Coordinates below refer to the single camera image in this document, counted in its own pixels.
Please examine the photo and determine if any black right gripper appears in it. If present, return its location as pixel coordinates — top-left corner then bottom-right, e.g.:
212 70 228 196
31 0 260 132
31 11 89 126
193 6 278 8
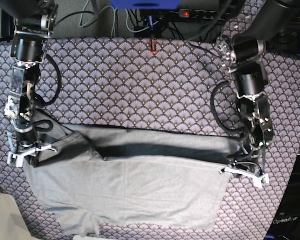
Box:
14 124 43 165

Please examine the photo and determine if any black power strip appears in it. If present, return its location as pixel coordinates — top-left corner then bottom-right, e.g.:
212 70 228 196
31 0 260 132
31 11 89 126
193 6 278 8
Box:
178 9 218 20

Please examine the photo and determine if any white cable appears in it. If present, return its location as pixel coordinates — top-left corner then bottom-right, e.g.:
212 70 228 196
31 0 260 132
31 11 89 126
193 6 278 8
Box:
78 0 117 37

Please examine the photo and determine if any white foam board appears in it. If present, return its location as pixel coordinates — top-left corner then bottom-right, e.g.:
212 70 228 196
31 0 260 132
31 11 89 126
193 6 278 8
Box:
0 191 33 240

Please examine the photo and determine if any patterned purple tablecloth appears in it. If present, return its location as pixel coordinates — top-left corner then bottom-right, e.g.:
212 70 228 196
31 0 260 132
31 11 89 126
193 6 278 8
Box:
0 38 300 240

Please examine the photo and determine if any blue clamp handle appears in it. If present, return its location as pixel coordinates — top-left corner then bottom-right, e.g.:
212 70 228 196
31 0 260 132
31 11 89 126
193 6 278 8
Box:
148 15 154 33

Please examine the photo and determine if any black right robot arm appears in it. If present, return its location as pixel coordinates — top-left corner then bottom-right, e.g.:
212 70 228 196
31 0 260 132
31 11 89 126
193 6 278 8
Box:
0 0 62 168

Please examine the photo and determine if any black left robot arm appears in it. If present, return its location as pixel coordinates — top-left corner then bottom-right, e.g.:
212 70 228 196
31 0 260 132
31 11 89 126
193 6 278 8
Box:
210 0 300 181

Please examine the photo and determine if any black OpenArm box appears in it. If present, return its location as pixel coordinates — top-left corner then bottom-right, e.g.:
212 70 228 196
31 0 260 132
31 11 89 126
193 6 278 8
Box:
265 155 300 240

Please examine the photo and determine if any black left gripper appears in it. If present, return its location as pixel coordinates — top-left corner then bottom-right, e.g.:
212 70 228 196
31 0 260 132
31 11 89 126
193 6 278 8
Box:
227 139 267 175

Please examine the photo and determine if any red table clamp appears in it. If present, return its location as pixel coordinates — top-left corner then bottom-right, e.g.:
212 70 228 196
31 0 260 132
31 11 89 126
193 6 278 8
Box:
149 39 157 54

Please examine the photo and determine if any white camera bracket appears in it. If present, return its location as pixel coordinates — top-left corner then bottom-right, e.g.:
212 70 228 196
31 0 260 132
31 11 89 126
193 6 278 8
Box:
219 167 270 189
6 132 58 168

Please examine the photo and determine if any light grey T-shirt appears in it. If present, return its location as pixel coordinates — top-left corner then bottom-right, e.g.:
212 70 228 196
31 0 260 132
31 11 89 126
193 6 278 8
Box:
23 121 240 235

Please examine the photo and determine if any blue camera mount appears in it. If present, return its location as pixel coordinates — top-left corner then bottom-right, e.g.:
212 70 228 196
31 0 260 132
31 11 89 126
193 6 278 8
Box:
110 0 181 10

